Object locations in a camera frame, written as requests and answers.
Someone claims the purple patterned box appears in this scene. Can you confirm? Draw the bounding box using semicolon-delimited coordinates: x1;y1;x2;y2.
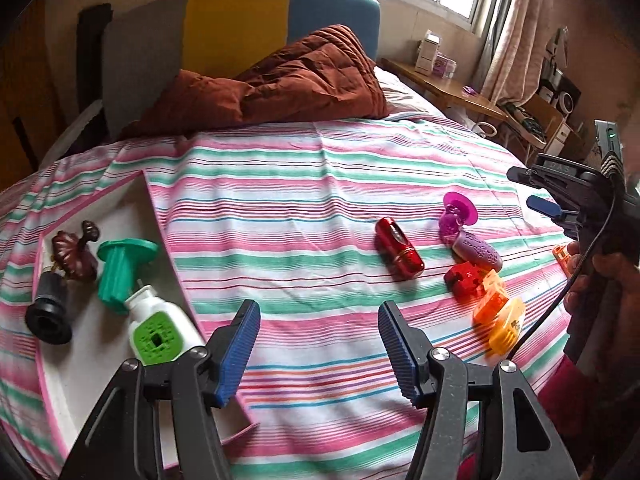
432;52;457;79

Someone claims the magenta suction cup toy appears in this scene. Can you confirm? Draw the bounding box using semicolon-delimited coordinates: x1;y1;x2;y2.
439;191;479;241

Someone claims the red toy block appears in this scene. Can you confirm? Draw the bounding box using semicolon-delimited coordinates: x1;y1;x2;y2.
445;261;488;303

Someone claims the person's right hand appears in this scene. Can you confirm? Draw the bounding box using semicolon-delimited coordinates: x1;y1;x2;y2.
564;241;640;322

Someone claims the brown down jacket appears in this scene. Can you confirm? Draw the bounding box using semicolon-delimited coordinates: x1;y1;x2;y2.
120;24;391;138

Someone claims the grey yellow blue headboard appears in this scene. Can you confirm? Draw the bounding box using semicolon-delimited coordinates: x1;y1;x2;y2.
102;0;381;141

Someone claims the white pink pillow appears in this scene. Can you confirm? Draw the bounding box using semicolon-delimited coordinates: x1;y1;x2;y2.
375;65;443;121

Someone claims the black rolled mat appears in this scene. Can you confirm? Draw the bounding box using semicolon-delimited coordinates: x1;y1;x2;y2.
77;4;113;116

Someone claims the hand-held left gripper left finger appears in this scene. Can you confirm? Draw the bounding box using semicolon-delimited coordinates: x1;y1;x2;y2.
60;300;261;480

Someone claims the small orange toy piece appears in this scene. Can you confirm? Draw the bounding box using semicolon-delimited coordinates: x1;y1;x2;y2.
552;242;574;274

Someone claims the wooden bedside desk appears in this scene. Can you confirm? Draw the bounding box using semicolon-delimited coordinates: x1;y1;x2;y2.
380;57;508;121

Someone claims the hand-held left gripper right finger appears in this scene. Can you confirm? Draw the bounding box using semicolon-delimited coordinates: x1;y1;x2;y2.
378;301;581;480

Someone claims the yellow toy piece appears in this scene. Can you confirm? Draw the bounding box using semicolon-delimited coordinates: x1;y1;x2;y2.
487;297;526;353

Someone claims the brown flower hair clip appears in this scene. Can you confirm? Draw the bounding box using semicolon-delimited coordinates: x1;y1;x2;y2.
51;220;101;281

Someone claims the wooden wardrobe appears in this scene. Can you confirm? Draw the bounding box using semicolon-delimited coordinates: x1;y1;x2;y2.
0;0;86;191

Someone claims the red metallic cylinder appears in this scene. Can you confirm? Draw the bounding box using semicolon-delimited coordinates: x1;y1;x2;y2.
375;217;426;278

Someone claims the purple patterned capsule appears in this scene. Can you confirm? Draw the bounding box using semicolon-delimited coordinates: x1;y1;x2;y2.
452;230;503;272

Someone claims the striped pink green bedsheet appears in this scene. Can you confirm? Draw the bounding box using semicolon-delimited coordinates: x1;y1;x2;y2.
0;110;581;480

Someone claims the white bottle green label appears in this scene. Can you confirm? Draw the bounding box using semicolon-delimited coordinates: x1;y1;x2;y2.
124;285;207;367

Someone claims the beige patterned curtain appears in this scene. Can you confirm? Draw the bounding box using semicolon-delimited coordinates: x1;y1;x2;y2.
472;0;566;106

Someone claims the wooden side cabinet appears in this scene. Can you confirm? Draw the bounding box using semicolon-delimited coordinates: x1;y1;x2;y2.
500;94;573;161

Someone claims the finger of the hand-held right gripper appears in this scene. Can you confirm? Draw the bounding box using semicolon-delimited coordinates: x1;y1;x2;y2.
506;166;553;188
526;195;578;226

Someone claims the orange toy block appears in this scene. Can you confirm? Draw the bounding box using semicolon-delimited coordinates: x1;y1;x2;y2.
472;270;508;323

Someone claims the white plastic rail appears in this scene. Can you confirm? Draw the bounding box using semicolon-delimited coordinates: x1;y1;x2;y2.
42;100;108;161

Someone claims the person's dark red clothing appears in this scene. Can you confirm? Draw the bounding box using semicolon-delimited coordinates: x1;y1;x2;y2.
540;355;593;466

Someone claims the black silver stereo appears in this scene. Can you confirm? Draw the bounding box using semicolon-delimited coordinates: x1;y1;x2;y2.
537;67;583;112

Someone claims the pink white cardboard tray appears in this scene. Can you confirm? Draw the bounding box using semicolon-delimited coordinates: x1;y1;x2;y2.
35;170;261;471

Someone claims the green T-shaped plastic part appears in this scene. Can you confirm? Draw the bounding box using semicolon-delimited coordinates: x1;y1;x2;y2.
96;239;160;316

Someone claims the black plastic cylinder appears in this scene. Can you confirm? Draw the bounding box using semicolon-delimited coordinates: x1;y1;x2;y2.
25;270;73;345

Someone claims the black cable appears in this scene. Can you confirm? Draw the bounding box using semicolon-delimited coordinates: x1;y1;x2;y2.
507;185;618;361

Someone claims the white carton box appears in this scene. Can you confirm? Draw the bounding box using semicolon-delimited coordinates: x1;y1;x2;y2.
415;31;443;73

